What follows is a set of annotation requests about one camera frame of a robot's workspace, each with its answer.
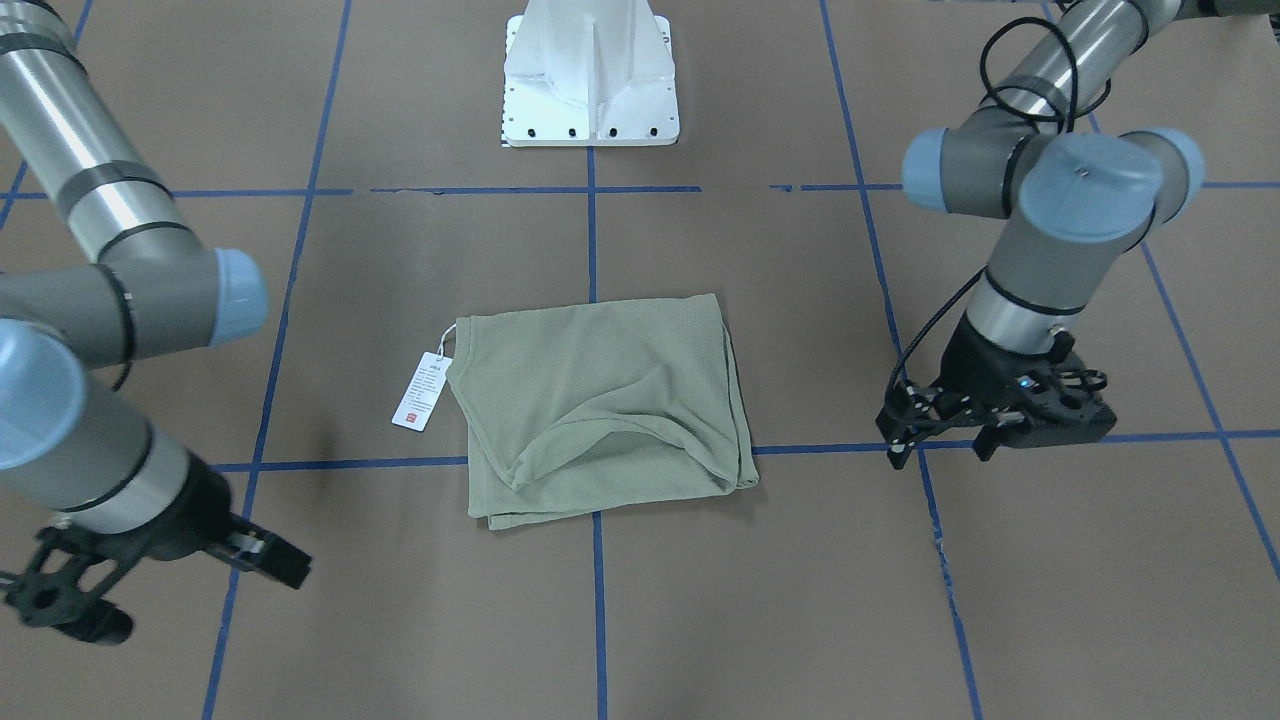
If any black camera cable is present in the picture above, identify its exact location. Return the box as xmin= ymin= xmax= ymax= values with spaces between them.
xmin=888 ymin=15 xmax=1114 ymax=386

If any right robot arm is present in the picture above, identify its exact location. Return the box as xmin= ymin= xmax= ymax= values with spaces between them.
xmin=3 ymin=1 xmax=311 ymax=588

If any white metal base plate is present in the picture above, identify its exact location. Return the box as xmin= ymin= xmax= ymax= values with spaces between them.
xmin=500 ymin=1 xmax=681 ymax=149

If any olive green long-sleeve shirt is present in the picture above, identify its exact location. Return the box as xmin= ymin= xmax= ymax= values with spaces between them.
xmin=447 ymin=293 xmax=760 ymax=530

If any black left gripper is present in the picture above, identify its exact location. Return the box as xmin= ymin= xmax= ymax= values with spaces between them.
xmin=876 ymin=316 xmax=1075 ymax=469

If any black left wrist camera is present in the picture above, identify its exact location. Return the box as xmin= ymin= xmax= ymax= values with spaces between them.
xmin=1000 ymin=352 xmax=1117 ymax=448

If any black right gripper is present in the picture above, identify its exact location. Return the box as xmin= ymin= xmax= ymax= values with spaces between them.
xmin=125 ymin=455 xmax=312 ymax=591

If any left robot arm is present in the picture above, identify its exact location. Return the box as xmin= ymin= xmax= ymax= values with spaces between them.
xmin=876 ymin=1 xmax=1277 ymax=469

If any white neck hang tag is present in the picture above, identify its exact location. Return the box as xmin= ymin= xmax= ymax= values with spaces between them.
xmin=390 ymin=324 xmax=457 ymax=432

